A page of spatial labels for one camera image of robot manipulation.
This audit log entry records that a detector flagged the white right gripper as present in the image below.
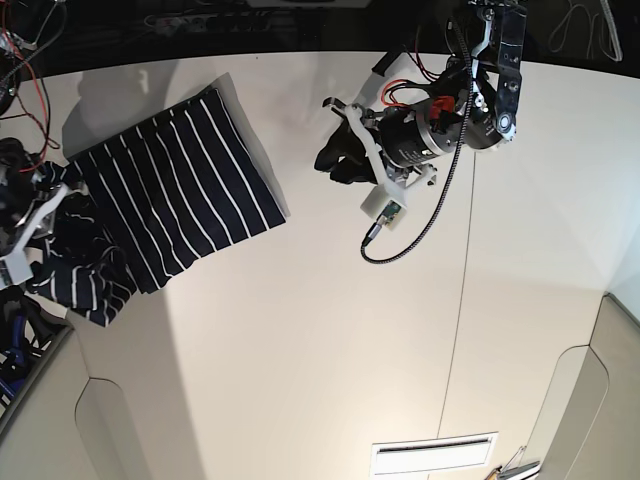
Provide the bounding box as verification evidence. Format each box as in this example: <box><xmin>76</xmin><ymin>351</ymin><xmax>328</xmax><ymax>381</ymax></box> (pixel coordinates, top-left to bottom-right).
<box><xmin>0</xmin><ymin>167</ymin><xmax>91</xmax><ymax>259</ymax></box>

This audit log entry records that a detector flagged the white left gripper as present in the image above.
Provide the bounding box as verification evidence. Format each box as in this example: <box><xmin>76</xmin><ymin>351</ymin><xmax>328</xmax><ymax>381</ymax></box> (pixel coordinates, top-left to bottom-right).
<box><xmin>314</xmin><ymin>97</ymin><xmax>437</xmax><ymax>210</ymax></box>

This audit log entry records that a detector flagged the navy white striped T-shirt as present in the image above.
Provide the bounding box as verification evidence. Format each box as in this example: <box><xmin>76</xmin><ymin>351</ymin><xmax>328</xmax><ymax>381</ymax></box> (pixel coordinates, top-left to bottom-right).
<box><xmin>26</xmin><ymin>87</ymin><xmax>285</xmax><ymax>327</ymax></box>

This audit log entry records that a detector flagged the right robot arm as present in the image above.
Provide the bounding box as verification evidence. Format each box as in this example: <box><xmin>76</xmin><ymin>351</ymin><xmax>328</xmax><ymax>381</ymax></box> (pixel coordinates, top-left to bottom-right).
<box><xmin>1</xmin><ymin>1</ymin><xmax>87</xmax><ymax>257</ymax></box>

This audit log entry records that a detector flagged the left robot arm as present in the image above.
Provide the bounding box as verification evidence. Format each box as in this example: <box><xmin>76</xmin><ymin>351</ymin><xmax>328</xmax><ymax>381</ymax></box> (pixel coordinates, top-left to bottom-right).
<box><xmin>314</xmin><ymin>1</ymin><xmax>527</xmax><ymax>203</ymax></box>

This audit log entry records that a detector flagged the grey tool at bottom edge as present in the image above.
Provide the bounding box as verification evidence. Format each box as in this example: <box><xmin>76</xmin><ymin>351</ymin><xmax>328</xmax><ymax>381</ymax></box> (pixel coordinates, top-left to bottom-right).
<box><xmin>487</xmin><ymin>446</ymin><xmax>541</xmax><ymax>480</ymax></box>

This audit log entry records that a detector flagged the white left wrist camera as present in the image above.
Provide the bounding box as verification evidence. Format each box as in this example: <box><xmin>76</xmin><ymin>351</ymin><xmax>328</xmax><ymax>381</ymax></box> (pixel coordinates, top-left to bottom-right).
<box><xmin>360</xmin><ymin>184</ymin><xmax>407</xmax><ymax>231</ymax></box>

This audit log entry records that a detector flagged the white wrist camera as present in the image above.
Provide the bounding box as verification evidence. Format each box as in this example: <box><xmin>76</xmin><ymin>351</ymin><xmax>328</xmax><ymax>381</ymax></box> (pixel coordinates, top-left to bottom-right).
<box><xmin>0</xmin><ymin>250</ymin><xmax>33</xmax><ymax>290</ymax></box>
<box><xmin>360</xmin><ymin>184</ymin><xmax>407</xmax><ymax>231</ymax></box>

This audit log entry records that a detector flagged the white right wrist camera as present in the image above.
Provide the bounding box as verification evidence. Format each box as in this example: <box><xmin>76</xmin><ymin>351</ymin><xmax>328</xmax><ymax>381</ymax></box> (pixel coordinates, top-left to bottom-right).
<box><xmin>0</xmin><ymin>250</ymin><xmax>33</xmax><ymax>290</ymax></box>

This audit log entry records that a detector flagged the black braided camera cable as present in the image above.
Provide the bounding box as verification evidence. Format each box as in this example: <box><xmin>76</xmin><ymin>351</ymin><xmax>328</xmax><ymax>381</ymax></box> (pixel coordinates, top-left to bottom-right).
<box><xmin>360</xmin><ymin>14</ymin><xmax>476</xmax><ymax>265</ymax></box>

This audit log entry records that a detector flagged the white coiled cable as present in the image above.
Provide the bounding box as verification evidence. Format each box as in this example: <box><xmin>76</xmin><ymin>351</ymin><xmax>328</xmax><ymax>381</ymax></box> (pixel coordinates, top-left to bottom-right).
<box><xmin>548</xmin><ymin>0</ymin><xmax>624</xmax><ymax>64</ymax></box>

